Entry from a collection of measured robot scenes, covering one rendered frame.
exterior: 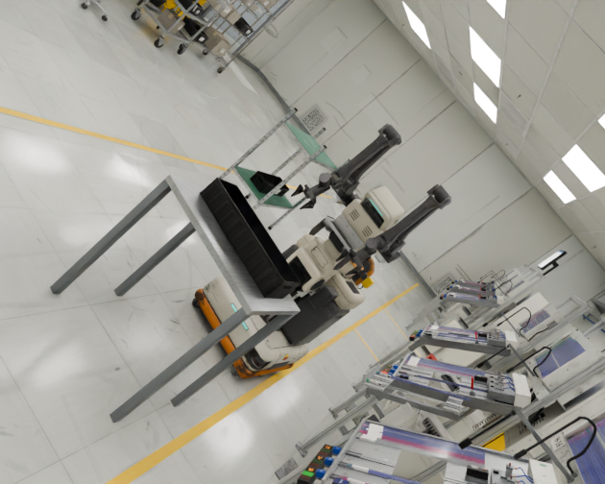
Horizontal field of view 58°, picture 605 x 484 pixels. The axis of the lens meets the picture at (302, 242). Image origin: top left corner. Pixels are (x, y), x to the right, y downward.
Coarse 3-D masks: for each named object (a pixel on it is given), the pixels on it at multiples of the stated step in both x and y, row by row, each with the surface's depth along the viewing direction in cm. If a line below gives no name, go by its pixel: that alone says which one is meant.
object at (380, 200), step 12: (372, 192) 303; (384, 192) 305; (360, 204) 311; (372, 204) 302; (384, 204) 300; (396, 204) 302; (372, 216) 306; (384, 216) 297; (396, 216) 299; (384, 228) 305
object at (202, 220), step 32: (160, 192) 232; (192, 192) 238; (128, 224) 237; (192, 224) 223; (96, 256) 244; (160, 256) 278; (224, 256) 220; (64, 288) 251; (128, 288) 287; (256, 288) 225; (288, 320) 250; (192, 352) 216; (160, 384) 220; (192, 384) 262
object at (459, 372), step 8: (408, 360) 367; (416, 360) 370; (424, 360) 373; (424, 368) 352; (432, 368) 355; (440, 368) 358; (448, 368) 361; (456, 368) 364; (464, 368) 367; (456, 376) 346; (464, 376) 345; (472, 376) 348
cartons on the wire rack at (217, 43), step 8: (208, 0) 785; (224, 0) 786; (264, 0) 835; (272, 0) 848; (216, 8) 784; (232, 8) 813; (224, 16) 808; (232, 16) 821; (240, 16) 832; (232, 24) 836; (208, 32) 852; (216, 32) 852; (208, 40) 853; (216, 40) 849; (224, 40) 860; (208, 48) 854; (216, 48) 858; (224, 48) 873
